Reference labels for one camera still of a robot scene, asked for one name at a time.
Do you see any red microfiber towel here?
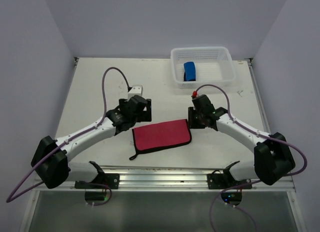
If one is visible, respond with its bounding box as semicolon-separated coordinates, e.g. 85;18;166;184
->
129;119;192;160

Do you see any blue microfiber towel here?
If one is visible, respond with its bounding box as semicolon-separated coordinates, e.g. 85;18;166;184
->
183;62;196;82

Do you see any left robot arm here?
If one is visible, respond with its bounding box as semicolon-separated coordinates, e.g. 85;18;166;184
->
31;95;152;189

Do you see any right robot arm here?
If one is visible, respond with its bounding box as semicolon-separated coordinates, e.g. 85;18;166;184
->
188;95;296;188

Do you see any white perforated plastic basket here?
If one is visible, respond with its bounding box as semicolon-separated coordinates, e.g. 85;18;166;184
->
170;46;237;89

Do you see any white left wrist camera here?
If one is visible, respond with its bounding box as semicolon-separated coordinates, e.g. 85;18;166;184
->
127;85;143;99

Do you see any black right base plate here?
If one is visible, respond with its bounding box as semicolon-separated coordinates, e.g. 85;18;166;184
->
206;172;252;190

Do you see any aluminium mounting rail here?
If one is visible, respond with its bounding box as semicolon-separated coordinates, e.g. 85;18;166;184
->
36;166;295;192

